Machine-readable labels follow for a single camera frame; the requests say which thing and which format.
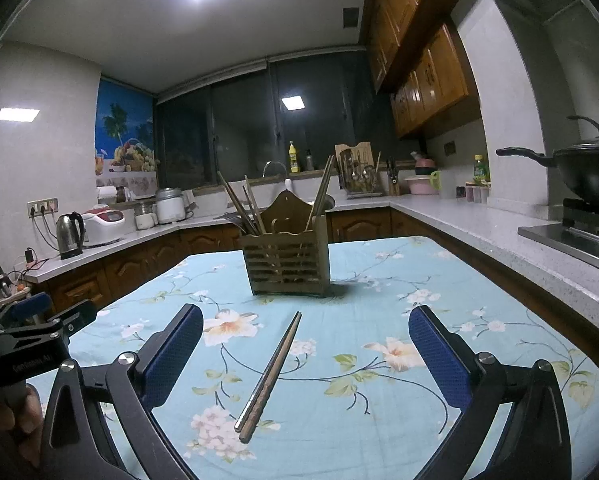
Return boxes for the knife block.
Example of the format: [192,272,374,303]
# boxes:
[385,157,403,196]

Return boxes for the fruit wall poster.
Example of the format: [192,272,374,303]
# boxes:
[96,80,159,188]

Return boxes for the steel electric kettle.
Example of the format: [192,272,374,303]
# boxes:
[56,211,85,260]

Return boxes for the person's left hand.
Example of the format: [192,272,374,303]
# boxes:
[0,382,45,461]

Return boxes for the glass jar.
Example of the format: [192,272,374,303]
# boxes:
[134,201,156,231]

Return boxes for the white pot with lid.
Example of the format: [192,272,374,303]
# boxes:
[156,187,186,225]

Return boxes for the metal fork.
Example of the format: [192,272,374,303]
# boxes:
[214,211,248,235]

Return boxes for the steel gas stove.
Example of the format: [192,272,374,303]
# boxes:
[518,199,599,278]

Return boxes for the blue floral tablecloth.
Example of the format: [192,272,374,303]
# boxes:
[27,235,599,480]

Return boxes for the wooden base cabinets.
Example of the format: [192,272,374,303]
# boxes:
[44,207,430,311]

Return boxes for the black wok with lid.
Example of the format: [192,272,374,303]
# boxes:
[496,115,599,206]

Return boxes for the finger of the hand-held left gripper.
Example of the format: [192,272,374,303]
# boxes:
[27,300,99,348]
[0,292,53,328]

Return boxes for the wooden wall cabinets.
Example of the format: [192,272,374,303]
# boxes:
[359,0,483,140]

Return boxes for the wooden utensil holder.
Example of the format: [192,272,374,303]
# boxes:
[240,191,329,298]

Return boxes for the white red rice cooker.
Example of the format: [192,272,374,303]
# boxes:
[82,206,126,248]

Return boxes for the dark window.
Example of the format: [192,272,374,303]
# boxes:
[154,57,380,188]

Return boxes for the wooden chopstick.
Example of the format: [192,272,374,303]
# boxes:
[244,175,266,235]
[313,156,336,216]
[218,171,254,236]
[242,185,261,236]
[307,156,331,231]
[240,312,303,444]

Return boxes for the utensil drying rack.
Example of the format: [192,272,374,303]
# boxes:
[335,142,384,198]

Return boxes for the pink lidded pot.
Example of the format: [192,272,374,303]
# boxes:
[412,152,437,177]

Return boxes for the white wall outlet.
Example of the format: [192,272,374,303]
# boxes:
[27,198,60,218]

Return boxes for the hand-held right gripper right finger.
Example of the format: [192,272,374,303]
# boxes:
[408,304,580,480]

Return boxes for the row of spice jars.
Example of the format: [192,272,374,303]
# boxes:
[454,184,493,205]

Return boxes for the pink basin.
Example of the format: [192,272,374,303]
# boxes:
[404,175,440,196]

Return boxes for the black charger with cables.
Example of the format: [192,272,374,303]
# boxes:
[10,247,50,281]

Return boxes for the chrome faucet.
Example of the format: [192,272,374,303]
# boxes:
[262,160,293,191]

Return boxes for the green label bottle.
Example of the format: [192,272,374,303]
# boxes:
[472,154,490,186]

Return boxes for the metal chopstick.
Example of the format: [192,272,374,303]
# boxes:
[234,311,300,433]

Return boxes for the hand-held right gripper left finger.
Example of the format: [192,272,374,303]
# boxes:
[42,304,204,480]

